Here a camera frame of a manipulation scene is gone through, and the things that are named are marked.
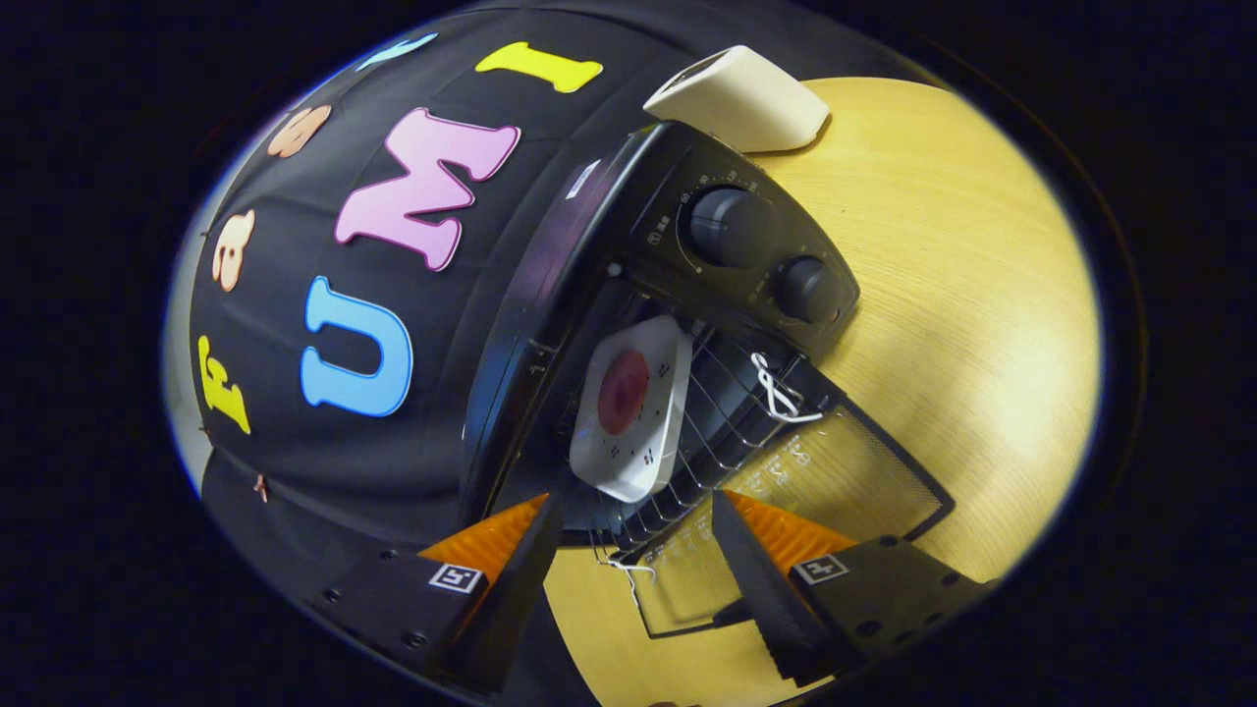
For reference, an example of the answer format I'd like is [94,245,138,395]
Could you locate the pink ham slice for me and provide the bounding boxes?
[597,349,651,437]

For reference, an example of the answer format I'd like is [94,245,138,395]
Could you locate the white bread toaster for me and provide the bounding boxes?
[643,45,833,153]

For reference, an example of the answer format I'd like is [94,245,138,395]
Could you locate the black toaster oven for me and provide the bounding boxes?
[460,120,956,640]

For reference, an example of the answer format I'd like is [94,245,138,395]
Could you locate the white square plate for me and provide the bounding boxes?
[569,314,694,504]

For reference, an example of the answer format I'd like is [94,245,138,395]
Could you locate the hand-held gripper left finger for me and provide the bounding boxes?
[304,493,566,694]

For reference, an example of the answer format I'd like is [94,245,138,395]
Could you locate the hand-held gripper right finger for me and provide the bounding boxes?
[710,489,995,688]

